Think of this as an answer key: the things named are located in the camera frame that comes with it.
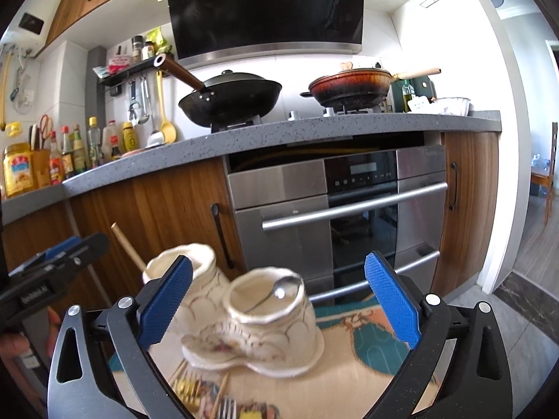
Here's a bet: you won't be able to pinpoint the black wok with brown handle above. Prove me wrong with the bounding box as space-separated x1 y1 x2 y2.
154 53 283 128

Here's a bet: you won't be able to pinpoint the gold fork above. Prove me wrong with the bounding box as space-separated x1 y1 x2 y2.
172 371 204 406

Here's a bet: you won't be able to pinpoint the yellow squeeze bottle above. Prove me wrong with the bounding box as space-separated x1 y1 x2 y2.
122 122 139 152

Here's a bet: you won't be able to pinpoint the red label sauce bottle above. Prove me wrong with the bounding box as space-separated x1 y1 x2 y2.
49 131 64 185

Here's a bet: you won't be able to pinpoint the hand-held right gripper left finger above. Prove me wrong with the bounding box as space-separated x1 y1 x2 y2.
47 255 195 419

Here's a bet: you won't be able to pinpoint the yellow hanging spoon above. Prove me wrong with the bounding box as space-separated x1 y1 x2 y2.
156 72 177 142

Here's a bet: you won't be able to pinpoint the stainless steel built-in oven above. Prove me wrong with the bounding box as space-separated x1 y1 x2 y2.
225 146 448 302

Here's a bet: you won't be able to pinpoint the black range hood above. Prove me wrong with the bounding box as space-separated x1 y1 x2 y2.
162 0 365 59

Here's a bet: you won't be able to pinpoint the white plastic bags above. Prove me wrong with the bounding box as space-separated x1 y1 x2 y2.
432 96 474 117

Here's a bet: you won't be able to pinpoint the printed horse cloth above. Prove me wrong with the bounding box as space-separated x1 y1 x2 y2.
109 297 437 419

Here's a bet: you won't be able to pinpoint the yellow lidded jar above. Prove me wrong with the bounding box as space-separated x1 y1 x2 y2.
3 142 36 197

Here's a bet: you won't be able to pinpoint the white jug with dark label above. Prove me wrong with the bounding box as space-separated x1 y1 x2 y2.
102 121 122 161

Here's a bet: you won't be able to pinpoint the person's left hand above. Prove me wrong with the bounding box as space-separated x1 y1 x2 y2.
0 332 28 361

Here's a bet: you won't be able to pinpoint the black wall shelf with jars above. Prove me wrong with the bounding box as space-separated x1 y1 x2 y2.
94 26 175 94

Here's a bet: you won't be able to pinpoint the black wall display panel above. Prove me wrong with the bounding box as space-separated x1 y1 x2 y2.
20 12 45 36

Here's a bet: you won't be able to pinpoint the dark sauce bottle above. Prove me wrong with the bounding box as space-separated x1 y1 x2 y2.
61 126 75 179

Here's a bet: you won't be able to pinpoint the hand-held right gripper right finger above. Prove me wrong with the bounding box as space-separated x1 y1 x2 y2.
364 252 514 419

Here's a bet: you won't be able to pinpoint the wooden knife holder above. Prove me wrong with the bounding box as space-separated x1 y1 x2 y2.
30 148 52 188

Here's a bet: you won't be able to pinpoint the hanging peeler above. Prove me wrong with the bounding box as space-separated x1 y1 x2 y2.
128 81 140 124

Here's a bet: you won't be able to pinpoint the clear oil bottle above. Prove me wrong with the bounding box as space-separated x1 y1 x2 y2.
86 117 102 169

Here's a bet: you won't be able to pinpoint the gas cooktop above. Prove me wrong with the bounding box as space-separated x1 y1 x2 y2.
210 104 394 134

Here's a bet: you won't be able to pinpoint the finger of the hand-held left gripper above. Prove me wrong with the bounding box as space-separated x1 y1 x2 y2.
44 233 110 281
9 236 83 275

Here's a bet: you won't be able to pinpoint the cream ceramic utensil holder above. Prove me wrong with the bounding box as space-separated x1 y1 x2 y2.
142 244 326 378

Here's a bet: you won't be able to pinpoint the grey kitchen countertop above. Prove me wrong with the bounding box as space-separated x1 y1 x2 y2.
0 110 503 223

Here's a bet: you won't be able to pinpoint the narrow wooden lower cabinet door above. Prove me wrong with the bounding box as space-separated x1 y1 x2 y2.
432 131 499 286

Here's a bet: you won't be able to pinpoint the wooden chopstick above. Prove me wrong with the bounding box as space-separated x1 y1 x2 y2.
110 222 147 271
210 373 230 419
168 360 188 385

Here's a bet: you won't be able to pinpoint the metal hanging ladle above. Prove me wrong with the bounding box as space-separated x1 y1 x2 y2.
140 76 152 125

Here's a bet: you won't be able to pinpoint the red-brown pan with wooden handle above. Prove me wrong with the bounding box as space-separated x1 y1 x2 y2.
300 66 442 108

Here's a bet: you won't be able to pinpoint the metal spoon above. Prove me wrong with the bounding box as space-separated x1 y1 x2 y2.
247 276 304 315

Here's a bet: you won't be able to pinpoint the silver fork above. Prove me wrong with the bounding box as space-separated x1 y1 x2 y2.
216 397 239 419

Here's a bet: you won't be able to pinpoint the wooden chair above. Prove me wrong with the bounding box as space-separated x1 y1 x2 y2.
530 122 559 228

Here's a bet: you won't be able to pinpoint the green label sauce bottle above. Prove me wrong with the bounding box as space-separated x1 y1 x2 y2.
72 124 87 174

